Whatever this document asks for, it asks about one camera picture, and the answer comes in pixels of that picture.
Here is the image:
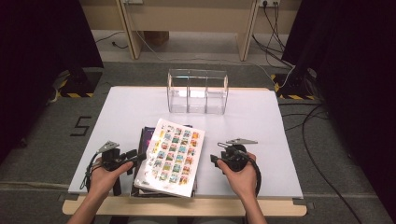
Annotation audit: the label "clear acrylic file holder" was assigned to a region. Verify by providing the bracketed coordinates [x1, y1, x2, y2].
[166, 68, 230, 116]

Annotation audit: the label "person's right hand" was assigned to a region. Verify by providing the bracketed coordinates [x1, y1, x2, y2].
[217, 151, 260, 200]

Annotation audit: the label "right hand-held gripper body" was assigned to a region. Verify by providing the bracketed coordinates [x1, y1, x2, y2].
[220, 138, 259, 173]

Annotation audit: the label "long black floor cable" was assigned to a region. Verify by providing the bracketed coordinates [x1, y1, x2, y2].
[300, 104, 363, 224]

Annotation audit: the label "black stand base hazard tape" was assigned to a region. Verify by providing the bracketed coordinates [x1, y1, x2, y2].
[56, 68, 104, 99]
[270, 68, 319, 102]

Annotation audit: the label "person's left hand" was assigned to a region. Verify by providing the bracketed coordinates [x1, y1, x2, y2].
[88, 157, 134, 200]

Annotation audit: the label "black cables from socket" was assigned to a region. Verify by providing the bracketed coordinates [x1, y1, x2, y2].
[251, 1, 295, 69]

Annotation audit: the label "black floor cable with plug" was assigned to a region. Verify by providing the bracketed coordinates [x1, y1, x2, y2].
[93, 30, 129, 50]

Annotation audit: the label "black curtain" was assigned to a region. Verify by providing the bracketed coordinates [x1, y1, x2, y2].
[281, 0, 396, 223]
[0, 0, 105, 164]

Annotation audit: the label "beige wooden desk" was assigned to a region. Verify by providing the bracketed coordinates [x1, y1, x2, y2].
[78, 0, 302, 63]

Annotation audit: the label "dark brown magazine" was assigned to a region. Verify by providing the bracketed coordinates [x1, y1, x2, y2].
[130, 161, 198, 199]

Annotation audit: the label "brown cardboard box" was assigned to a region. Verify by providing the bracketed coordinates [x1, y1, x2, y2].
[143, 30, 170, 48]

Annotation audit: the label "white magazine with picture grid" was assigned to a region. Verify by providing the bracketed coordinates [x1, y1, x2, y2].
[134, 118, 206, 199]

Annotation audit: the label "thin black floor cable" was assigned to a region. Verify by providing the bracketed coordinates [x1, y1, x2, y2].
[277, 102, 330, 133]

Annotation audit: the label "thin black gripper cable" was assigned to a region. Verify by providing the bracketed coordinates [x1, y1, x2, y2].
[79, 151, 102, 191]

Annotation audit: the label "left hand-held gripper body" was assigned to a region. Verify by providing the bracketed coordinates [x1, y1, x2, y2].
[96, 140, 134, 197]

